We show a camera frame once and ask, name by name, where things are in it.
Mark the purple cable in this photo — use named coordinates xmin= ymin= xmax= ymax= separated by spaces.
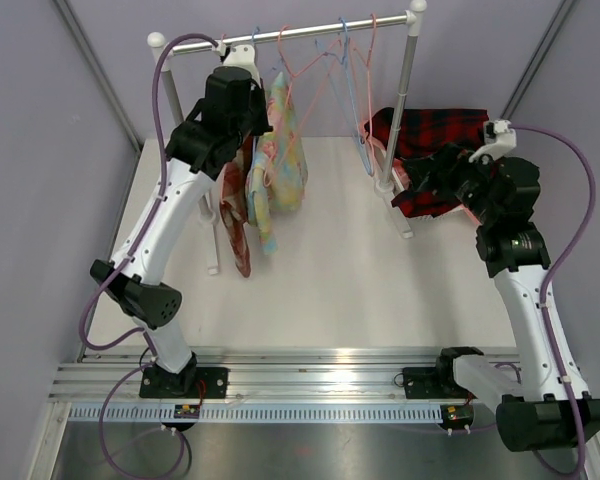
xmin=499 ymin=124 xmax=597 ymax=476
xmin=77 ymin=32 xmax=221 ymax=476

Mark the red black plaid skirt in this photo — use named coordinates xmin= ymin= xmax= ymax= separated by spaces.
xmin=392 ymin=108 xmax=489 ymax=217

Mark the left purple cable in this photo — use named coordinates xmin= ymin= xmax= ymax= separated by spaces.
xmin=77 ymin=32 xmax=221 ymax=476

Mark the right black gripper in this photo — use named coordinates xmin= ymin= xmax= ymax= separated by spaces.
xmin=401 ymin=143 xmax=500 ymax=226

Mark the blue wire hanger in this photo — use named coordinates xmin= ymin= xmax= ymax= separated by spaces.
xmin=251 ymin=26 xmax=285 ymax=80
xmin=314 ymin=17 xmax=374 ymax=177

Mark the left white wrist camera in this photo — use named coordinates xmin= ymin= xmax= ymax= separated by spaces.
xmin=212 ymin=41 xmax=261 ymax=85

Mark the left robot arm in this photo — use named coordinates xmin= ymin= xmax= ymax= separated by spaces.
xmin=90 ymin=66 xmax=272 ymax=399

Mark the pastel floral skirt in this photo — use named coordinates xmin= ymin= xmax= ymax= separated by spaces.
xmin=245 ymin=73 xmax=308 ymax=255

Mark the white slotted cable duct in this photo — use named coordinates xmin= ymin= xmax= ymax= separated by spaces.
xmin=68 ymin=403 xmax=442 ymax=424

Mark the white plastic basket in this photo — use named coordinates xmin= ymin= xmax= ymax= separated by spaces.
xmin=369 ymin=137 xmax=464 ymax=221

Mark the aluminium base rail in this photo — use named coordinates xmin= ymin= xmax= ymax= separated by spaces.
xmin=49 ymin=346 xmax=441 ymax=405

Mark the salmon pink skirt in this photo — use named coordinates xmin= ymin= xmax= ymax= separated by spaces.
xmin=392 ymin=167 xmax=410 ymax=189

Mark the red white checked skirt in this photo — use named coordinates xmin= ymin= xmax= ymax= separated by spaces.
xmin=219 ymin=137 xmax=253 ymax=278

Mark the white metal clothes rack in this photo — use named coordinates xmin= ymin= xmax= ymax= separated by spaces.
xmin=145 ymin=0 xmax=429 ymax=277

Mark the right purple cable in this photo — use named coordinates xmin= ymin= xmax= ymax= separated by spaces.
xmin=499 ymin=124 xmax=597 ymax=476

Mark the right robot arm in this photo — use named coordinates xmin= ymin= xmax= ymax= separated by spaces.
xmin=404 ymin=143 xmax=600 ymax=452

